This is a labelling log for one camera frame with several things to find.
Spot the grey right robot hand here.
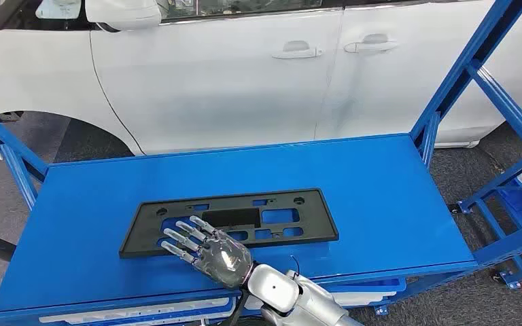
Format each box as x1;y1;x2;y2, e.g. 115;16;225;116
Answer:
160;215;254;289

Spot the black plastic plate bracket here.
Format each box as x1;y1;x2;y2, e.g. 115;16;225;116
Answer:
119;188;339;259

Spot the blue steel shelf rack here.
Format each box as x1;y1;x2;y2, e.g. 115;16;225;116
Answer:
0;0;522;326

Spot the translucent white plastic bin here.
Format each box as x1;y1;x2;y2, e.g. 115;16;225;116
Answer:
39;297;235;326

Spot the white car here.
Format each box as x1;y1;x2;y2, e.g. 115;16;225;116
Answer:
0;0;522;160

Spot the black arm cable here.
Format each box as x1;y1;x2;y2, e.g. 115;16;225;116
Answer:
229;255;302;326

